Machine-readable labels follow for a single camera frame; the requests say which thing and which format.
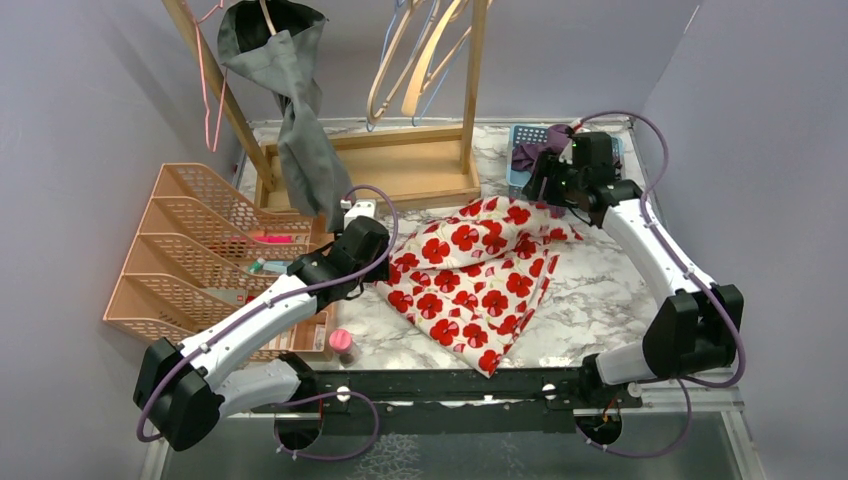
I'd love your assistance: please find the blue wire hanger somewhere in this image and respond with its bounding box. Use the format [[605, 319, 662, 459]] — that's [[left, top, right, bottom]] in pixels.
[[367, 0, 472, 132]]

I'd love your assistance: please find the peach plastic file organizer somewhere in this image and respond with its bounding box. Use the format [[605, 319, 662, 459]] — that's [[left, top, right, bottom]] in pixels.
[[103, 163, 324, 343]]

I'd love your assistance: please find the pink capped bottle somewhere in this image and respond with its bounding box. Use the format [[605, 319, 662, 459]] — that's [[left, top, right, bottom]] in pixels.
[[328, 328, 359, 366]]

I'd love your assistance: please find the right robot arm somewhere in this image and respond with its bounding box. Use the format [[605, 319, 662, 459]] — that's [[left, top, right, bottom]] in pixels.
[[522, 132, 744, 407]]

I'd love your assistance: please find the wooden clothes rack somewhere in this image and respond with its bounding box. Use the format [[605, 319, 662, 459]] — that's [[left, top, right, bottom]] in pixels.
[[164, 1, 489, 212]]

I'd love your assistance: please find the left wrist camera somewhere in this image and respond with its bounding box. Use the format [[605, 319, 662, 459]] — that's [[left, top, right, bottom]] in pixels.
[[340, 199, 377, 229]]

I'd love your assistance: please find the purple cloth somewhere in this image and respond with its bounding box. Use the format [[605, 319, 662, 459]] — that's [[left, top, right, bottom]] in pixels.
[[511, 124, 575, 172]]

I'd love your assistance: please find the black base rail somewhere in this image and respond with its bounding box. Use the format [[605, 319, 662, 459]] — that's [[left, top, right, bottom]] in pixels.
[[263, 367, 642, 444]]

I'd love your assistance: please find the wooden hanger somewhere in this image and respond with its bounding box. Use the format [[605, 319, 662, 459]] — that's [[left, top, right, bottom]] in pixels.
[[259, 0, 277, 37], [365, 1, 441, 132], [400, 1, 493, 118]]

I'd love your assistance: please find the grey skirt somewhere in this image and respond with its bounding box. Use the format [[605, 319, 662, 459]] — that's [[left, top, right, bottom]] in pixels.
[[217, 1, 352, 230]]

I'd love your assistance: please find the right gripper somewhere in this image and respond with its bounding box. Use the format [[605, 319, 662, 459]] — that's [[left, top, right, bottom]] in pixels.
[[521, 151, 585, 210]]

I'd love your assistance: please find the pink wire hanger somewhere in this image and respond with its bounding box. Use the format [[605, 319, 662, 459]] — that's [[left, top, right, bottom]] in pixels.
[[179, 0, 229, 153]]

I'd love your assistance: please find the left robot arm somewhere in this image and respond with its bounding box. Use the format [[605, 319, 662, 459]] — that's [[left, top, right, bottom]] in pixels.
[[132, 215, 398, 451]]

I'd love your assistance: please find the red poppy print cloth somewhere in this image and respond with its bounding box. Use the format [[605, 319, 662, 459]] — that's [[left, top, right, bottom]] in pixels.
[[376, 196, 582, 378]]

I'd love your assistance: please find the blue plastic basket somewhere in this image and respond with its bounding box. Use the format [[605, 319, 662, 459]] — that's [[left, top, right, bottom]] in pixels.
[[506, 123, 627, 200]]

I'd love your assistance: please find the peach compartment tray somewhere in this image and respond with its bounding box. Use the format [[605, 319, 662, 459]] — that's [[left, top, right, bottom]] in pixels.
[[250, 214, 337, 362]]

